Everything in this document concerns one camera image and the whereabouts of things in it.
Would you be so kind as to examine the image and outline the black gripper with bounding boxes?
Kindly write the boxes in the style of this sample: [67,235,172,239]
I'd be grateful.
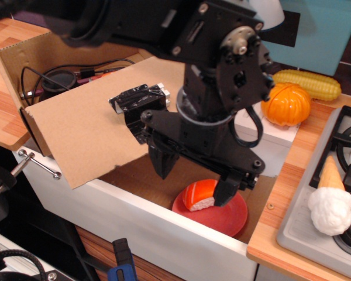
[109,83,265,207]

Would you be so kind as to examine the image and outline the brown cardboard box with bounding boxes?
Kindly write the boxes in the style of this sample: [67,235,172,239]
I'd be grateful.
[0,33,184,189]

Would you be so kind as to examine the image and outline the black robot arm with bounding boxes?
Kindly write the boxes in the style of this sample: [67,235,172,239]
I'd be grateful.
[0,1,274,207]

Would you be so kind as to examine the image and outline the salmon sushi toy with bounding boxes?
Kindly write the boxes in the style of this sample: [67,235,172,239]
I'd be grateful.
[181,179,218,212]

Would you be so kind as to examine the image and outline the cardboard sheet in sink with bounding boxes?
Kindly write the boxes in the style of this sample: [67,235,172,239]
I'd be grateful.
[100,155,276,243]

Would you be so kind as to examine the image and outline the red round plate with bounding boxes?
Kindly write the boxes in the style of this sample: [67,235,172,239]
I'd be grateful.
[172,193,248,237]

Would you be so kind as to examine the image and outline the white toy sink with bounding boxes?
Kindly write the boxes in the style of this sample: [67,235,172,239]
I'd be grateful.
[20,119,298,280]

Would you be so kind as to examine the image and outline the orange toy pumpkin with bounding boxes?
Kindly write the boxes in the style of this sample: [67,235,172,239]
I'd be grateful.
[261,83,311,126]

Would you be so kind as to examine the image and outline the toy ice cream cone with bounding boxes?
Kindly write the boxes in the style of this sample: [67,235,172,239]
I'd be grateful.
[308,156,351,236]

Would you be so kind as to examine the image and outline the grey toy stove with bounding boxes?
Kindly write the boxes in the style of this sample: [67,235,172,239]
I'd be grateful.
[277,106,351,277]

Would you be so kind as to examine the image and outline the yellow toy corn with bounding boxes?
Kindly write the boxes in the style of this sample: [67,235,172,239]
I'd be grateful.
[273,69,342,101]

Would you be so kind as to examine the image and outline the white lamp shade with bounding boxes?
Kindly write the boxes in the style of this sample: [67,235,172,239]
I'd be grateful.
[249,0,285,31]

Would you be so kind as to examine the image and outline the blue black clamp handle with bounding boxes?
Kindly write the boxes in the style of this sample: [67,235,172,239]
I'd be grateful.
[107,238,138,281]

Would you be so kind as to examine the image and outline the metal clamp screw handle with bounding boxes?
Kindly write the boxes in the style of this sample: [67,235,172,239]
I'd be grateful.
[11,149,62,180]

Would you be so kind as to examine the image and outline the black cables in box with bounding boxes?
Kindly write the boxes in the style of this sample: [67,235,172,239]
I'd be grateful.
[19,58,135,107]

